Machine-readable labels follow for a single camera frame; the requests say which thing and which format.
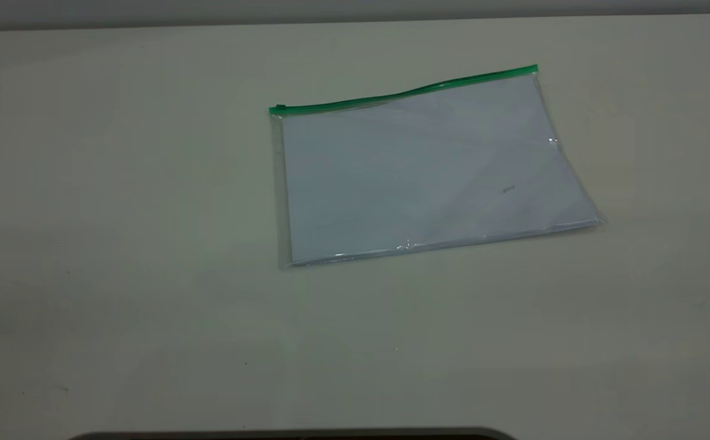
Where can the transparent zip bag green zipper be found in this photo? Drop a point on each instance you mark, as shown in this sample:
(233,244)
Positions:
(428,171)

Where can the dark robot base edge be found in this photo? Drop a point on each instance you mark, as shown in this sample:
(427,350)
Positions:
(293,435)

